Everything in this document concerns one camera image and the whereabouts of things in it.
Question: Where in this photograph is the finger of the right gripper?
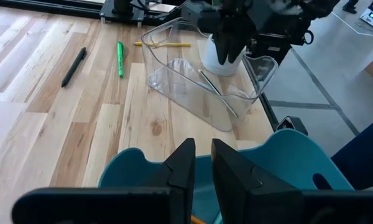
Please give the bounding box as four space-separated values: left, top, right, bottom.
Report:
230 17 248 63
211 17 233 65

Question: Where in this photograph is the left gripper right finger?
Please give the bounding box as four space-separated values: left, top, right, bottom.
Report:
211 138 303 224

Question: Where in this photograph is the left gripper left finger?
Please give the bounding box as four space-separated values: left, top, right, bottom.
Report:
145 138 196 224

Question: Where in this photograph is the yellow pencil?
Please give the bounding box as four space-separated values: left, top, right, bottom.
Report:
132 41 193 49

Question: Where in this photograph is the dark striped pencil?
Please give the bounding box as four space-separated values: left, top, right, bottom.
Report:
196 68 239 119

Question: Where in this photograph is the teal plastic bin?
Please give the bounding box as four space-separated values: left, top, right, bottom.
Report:
98 128 356 224

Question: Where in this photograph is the green highlighter pen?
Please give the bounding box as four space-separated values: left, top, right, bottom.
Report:
116 40 126 79

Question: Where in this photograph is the black pen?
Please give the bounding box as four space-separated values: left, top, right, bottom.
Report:
60 46 88 88

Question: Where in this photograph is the teal potted plant white pot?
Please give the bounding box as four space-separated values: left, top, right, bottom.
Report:
201 34 247 77

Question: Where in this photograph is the clear plastic bin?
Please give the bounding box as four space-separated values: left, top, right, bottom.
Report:
140 17 279 133

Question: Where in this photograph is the dark blue object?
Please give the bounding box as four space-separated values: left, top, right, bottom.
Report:
330 114 373 191

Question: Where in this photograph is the black table-level camera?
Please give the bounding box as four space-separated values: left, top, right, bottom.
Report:
275 115 309 137

